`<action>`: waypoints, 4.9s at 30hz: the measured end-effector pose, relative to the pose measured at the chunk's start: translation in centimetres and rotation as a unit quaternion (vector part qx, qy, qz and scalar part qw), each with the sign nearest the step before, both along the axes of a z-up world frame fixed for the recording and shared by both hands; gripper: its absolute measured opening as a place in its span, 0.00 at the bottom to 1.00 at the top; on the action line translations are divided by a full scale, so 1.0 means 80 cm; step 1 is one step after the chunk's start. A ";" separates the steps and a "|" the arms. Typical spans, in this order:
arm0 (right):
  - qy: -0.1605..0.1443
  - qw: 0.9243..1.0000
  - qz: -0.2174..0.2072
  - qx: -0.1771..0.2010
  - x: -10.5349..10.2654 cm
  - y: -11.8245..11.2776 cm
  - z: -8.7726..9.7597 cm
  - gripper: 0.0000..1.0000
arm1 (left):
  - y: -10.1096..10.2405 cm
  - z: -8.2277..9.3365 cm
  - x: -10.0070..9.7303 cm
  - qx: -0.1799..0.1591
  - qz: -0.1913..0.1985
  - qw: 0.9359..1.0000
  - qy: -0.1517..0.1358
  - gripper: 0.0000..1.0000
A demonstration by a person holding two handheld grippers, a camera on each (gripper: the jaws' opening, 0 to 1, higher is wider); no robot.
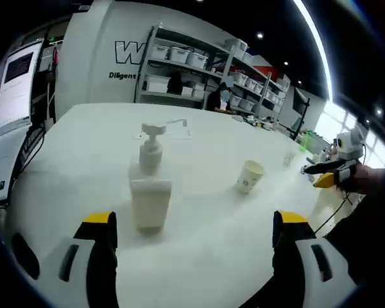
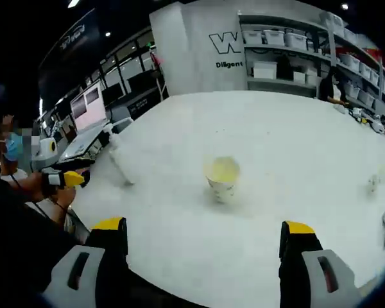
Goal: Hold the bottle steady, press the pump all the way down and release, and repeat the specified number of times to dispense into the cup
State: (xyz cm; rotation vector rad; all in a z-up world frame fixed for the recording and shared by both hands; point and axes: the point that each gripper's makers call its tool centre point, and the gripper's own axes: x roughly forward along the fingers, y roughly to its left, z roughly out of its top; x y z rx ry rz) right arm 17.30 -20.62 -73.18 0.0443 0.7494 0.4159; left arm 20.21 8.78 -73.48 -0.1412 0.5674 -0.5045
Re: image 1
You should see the white paper cup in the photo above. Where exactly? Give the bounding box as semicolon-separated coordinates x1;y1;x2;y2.
236;160;265;194

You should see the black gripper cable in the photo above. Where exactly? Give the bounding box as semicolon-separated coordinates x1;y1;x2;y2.
313;188;353;235

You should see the green plastic item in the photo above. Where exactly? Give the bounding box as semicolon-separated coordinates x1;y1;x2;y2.
298;130;312;152

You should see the computer monitor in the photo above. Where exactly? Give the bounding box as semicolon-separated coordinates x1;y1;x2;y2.
0;37;45;203

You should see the grey metal shelf rack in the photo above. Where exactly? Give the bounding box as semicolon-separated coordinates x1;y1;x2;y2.
135;22;292;120

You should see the black stand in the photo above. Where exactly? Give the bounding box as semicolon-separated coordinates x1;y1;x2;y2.
291;95;311;142

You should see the person's right hand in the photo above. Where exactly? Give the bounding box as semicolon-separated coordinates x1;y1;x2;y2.
352;162;385;194

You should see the ceiling light strip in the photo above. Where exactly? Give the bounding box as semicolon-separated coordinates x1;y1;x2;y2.
291;0;335;104

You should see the row of white storage bins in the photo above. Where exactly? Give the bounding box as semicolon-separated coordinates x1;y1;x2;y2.
150;37;289;110

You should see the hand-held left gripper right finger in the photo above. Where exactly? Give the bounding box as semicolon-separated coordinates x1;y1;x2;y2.
271;210;357;308

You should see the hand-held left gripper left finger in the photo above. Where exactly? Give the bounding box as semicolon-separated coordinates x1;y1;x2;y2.
35;210;118;308

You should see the white pump bottle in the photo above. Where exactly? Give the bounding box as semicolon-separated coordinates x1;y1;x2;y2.
127;118;189;234

